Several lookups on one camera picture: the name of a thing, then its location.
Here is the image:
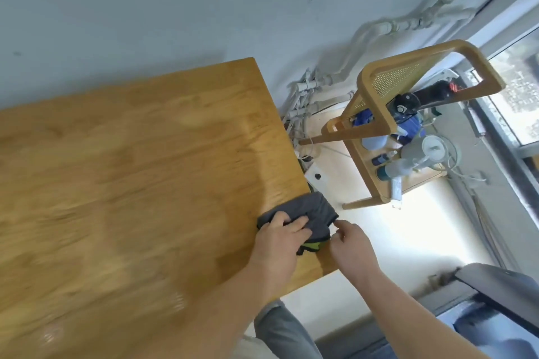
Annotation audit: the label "person's right hand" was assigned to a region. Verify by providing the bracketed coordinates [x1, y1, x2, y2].
[328, 219, 382, 288]

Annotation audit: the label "teal capped bottle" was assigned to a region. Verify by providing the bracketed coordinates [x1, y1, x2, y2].
[376, 159, 412, 182]

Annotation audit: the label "person's white shirt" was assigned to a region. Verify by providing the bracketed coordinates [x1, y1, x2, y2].
[231, 334, 275, 359]

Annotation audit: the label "dark grey cleaning cloth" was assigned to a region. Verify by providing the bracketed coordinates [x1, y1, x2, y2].
[257, 191, 340, 257]

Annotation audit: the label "light blue spray bottle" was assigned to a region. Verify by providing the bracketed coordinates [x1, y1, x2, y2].
[362, 135, 391, 151]

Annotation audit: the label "window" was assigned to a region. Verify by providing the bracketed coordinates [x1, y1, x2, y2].
[467, 0, 539, 170]

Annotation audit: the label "person's right forearm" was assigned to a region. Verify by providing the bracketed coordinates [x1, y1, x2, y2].
[357, 269, 492, 359]

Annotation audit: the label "person's left forearm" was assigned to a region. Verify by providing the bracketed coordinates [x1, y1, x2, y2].
[139, 265, 287, 359]

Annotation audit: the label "person's left hand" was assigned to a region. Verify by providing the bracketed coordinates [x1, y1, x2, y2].
[245, 211, 314, 293]

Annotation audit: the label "person's grey trousers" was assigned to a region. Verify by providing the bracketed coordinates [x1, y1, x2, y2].
[252, 298, 323, 359]

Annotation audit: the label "wooden rattan chair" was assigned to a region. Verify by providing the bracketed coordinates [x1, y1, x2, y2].
[298, 39, 508, 210]

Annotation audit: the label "black treadmill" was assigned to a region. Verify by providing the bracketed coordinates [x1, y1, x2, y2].
[316, 263, 539, 359]

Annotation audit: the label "blue patterned bag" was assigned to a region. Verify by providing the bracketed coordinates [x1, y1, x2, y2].
[391, 112, 424, 145]

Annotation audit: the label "wooden table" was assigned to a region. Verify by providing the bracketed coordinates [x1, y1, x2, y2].
[0, 57, 340, 359]

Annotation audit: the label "white tube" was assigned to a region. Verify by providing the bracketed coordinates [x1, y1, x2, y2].
[390, 177, 405, 209]

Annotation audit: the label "small dark blue bottle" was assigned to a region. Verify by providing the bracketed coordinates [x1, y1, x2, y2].
[371, 151, 399, 167]

